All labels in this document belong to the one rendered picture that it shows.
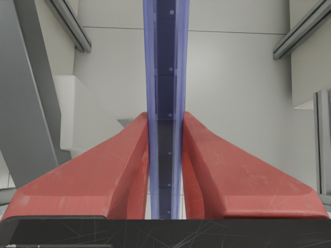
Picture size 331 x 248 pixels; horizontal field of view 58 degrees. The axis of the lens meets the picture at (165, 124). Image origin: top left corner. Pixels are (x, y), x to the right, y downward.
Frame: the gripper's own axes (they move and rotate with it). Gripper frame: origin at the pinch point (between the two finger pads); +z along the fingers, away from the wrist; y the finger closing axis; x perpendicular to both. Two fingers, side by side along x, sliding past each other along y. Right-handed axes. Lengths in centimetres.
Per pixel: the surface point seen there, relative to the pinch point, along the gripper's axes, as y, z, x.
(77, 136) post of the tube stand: 7.1, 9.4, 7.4
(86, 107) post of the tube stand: 7.2, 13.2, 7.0
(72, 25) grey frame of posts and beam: 28, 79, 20
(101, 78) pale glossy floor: 23, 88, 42
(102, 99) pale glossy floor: 23, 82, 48
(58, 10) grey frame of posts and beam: 29, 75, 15
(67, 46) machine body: 31, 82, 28
